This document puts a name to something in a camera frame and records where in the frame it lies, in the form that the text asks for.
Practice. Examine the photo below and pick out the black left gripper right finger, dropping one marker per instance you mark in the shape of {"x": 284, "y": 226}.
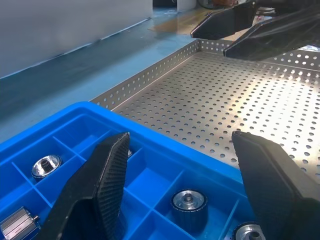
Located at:
{"x": 280, "y": 195}

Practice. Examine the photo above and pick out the white box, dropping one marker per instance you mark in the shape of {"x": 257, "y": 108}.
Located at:
{"x": 186, "y": 5}

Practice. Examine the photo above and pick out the blue plastic compartment tray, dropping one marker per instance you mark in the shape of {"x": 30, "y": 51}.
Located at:
{"x": 155, "y": 180}

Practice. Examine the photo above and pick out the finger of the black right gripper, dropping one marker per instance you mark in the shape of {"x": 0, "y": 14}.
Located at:
{"x": 275, "y": 37}
{"x": 220, "y": 25}

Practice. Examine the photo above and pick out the perforated steel tray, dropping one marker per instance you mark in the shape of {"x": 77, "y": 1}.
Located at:
{"x": 200, "y": 100}

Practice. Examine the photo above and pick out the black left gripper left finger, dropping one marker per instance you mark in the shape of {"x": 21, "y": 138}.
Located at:
{"x": 95, "y": 190}

